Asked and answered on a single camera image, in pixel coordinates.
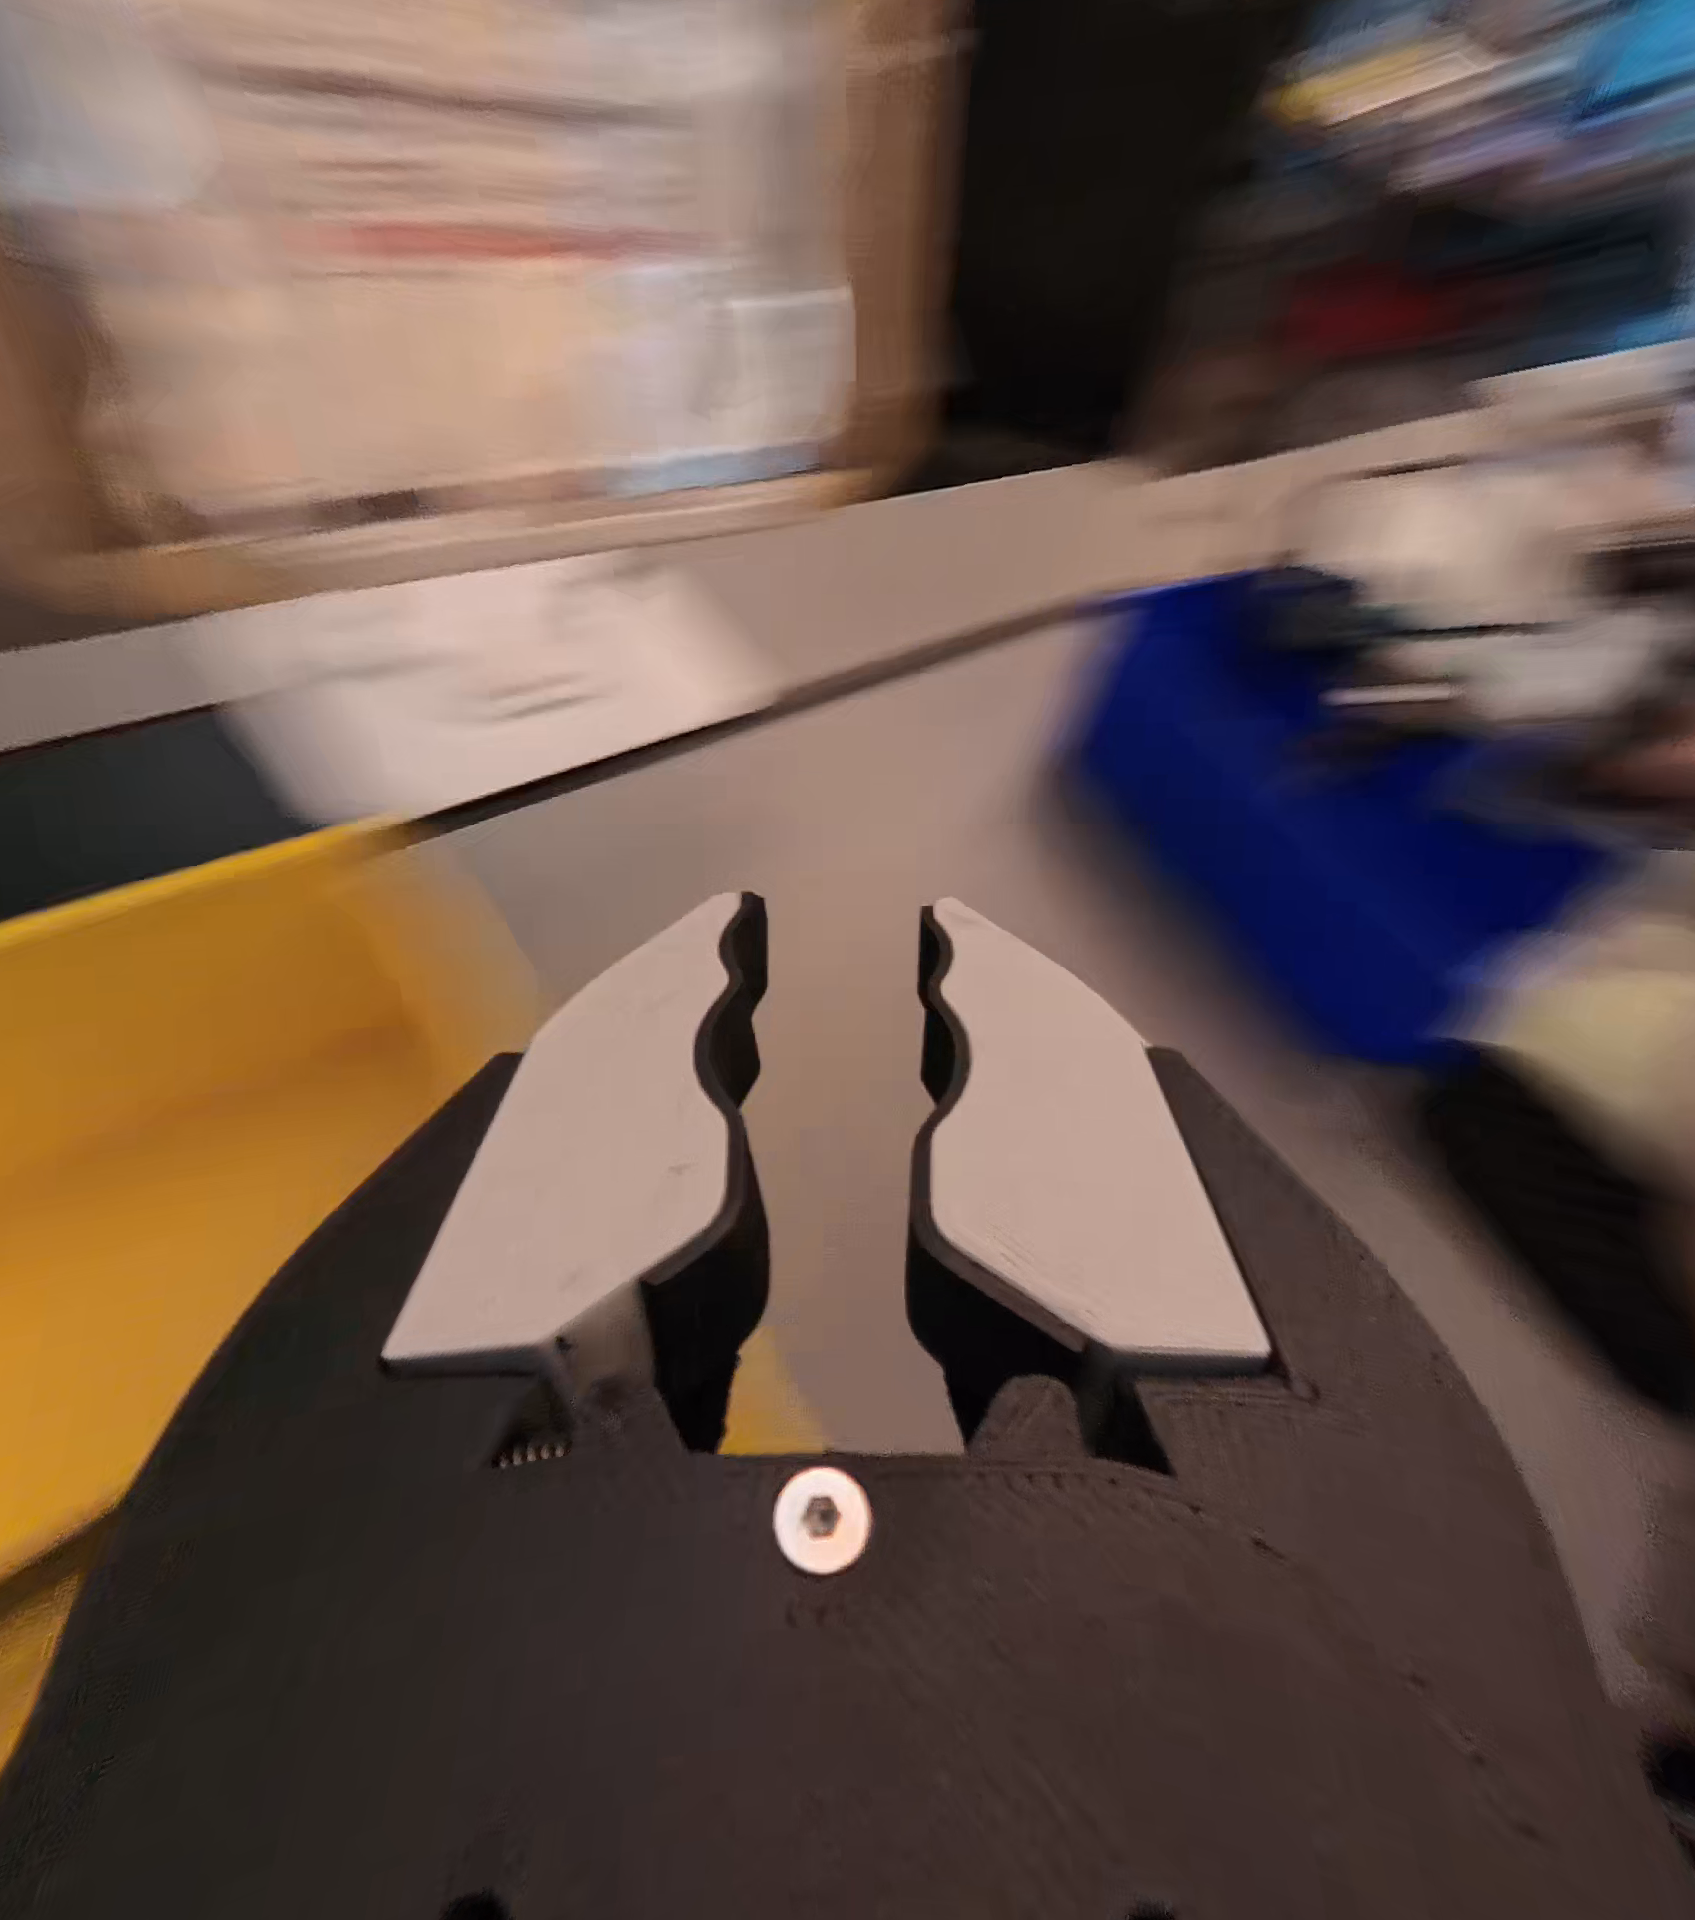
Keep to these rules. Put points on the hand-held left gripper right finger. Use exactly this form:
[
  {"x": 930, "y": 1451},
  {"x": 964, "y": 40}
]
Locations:
[{"x": 1088, "y": 1184}]

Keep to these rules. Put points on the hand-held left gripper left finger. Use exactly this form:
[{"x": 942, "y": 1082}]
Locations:
[{"x": 592, "y": 1170}]

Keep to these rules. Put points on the blue plastic bin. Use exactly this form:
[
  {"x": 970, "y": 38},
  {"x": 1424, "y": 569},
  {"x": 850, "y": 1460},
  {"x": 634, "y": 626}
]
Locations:
[{"x": 1238, "y": 825}]

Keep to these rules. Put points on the yellow plastic bin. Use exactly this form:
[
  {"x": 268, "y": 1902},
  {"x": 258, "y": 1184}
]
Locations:
[{"x": 112, "y": 1124}]

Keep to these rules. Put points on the background shelf clutter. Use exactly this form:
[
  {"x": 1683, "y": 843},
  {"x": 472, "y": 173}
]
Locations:
[{"x": 1508, "y": 180}]

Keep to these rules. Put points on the white sign stand base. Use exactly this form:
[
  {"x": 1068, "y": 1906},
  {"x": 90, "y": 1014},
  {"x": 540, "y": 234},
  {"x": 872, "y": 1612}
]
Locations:
[{"x": 486, "y": 690}]

